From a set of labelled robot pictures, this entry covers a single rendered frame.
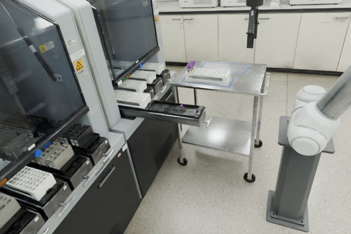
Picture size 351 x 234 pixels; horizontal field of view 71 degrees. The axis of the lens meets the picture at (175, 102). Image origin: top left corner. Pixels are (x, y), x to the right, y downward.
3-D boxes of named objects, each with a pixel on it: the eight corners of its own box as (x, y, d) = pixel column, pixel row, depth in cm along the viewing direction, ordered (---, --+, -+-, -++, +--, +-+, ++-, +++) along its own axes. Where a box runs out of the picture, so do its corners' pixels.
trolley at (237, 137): (177, 165, 216) (166, 83, 173) (195, 133, 251) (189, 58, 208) (255, 185, 190) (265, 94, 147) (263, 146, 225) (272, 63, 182)
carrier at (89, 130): (91, 133, 132) (88, 125, 129) (94, 134, 131) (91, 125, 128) (77, 148, 123) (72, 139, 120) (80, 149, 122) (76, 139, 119)
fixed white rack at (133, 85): (104, 91, 176) (102, 84, 172) (112, 85, 183) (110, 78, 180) (140, 96, 165) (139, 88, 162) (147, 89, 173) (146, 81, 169)
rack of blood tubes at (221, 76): (185, 81, 173) (184, 73, 170) (190, 74, 181) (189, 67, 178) (226, 85, 162) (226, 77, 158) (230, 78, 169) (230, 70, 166)
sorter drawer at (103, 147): (4, 142, 148) (-3, 130, 143) (23, 128, 158) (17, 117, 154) (102, 167, 121) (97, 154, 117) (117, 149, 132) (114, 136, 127)
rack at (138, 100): (104, 104, 160) (102, 96, 157) (113, 96, 168) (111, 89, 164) (144, 110, 149) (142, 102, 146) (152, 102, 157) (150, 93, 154)
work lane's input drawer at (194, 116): (101, 114, 163) (97, 102, 159) (113, 103, 174) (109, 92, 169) (207, 131, 137) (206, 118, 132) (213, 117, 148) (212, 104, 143)
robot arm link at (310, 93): (324, 118, 133) (334, 82, 121) (323, 138, 120) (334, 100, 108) (291, 112, 140) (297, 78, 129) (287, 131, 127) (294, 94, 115)
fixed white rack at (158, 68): (126, 73, 199) (125, 66, 196) (132, 68, 207) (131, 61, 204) (159, 75, 188) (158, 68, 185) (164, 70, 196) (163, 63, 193)
